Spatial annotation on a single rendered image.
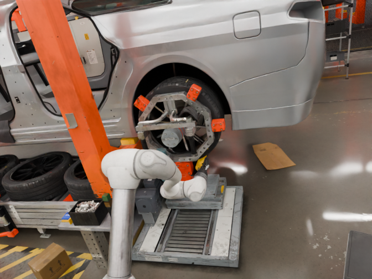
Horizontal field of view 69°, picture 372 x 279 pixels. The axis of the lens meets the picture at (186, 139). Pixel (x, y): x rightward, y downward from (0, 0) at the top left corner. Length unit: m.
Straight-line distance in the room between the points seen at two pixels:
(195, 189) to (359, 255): 0.91
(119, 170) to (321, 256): 1.49
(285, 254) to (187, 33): 1.65
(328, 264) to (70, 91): 1.95
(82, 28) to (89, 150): 5.13
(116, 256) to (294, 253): 1.29
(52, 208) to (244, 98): 1.80
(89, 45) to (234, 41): 5.19
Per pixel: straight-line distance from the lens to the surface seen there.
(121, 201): 1.23
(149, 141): 2.12
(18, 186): 2.89
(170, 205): 2.44
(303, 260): 2.12
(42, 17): 1.75
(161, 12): 1.99
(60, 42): 1.75
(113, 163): 1.22
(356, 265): 1.70
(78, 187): 2.45
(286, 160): 3.08
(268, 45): 1.91
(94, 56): 6.79
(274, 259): 2.11
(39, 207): 2.69
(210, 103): 1.95
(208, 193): 2.32
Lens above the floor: 1.61
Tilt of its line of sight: 25 degrees down
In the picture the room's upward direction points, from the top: 12 degrees counter-clockwise
